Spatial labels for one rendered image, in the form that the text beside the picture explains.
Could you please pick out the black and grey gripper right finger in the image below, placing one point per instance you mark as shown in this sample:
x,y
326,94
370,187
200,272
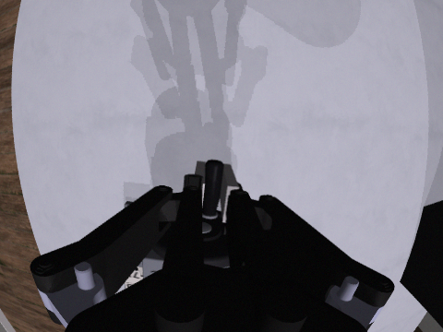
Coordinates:
x,y
320,267

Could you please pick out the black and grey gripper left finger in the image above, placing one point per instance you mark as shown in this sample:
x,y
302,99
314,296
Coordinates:
x,y
77,276

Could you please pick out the grey bench vise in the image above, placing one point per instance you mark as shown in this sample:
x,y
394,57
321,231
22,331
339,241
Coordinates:
x,y
215,243

